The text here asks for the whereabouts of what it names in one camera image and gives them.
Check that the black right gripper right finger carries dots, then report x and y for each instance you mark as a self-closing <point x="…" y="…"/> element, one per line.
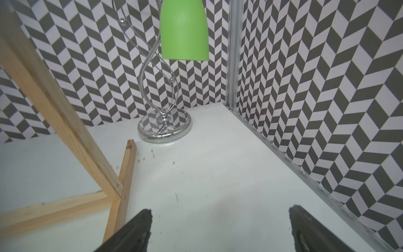
<point x="312" y="236"/>

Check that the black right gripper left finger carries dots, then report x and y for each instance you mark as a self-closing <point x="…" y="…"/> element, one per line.
<point x="132" y="237"/>

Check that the metal wire glass stand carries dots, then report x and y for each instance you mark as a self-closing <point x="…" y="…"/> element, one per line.
<point x="162" y="125"/>

